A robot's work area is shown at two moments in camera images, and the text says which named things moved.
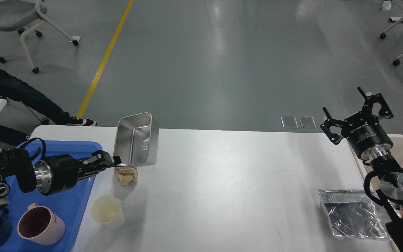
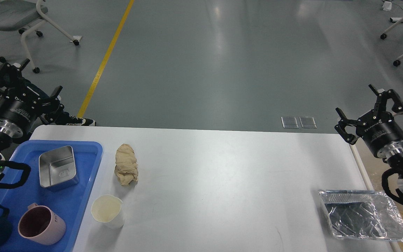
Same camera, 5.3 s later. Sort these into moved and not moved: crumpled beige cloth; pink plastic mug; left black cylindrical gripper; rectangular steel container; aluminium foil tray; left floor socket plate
Moved: rectangular steel container; left black cylindrical gripper
Not moved: aluminium foil tray; left floor socket plate; crumpled beige cloth; pink plastic mug
